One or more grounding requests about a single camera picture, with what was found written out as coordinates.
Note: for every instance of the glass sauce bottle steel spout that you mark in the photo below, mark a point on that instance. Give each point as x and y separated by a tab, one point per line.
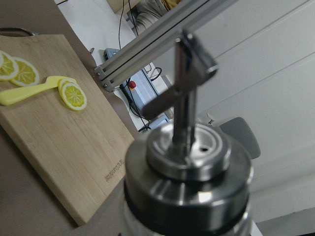
185	178

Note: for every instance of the bamboo cutting board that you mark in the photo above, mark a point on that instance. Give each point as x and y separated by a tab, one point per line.
79	155

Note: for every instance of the yellow plastic knife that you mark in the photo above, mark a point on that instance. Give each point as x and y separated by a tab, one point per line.
14	95

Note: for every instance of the aluminium frame post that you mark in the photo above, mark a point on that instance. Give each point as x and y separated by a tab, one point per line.
187	15

